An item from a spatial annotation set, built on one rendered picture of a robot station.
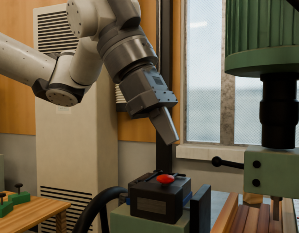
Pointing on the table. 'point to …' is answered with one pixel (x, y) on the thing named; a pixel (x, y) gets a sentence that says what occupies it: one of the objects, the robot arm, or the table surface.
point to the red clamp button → (165, 179)
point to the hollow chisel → (276, 211)
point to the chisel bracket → (275, 172)
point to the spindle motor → (263, 38)
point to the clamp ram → (200, 210)
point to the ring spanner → (149, 176)
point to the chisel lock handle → (217, 161)
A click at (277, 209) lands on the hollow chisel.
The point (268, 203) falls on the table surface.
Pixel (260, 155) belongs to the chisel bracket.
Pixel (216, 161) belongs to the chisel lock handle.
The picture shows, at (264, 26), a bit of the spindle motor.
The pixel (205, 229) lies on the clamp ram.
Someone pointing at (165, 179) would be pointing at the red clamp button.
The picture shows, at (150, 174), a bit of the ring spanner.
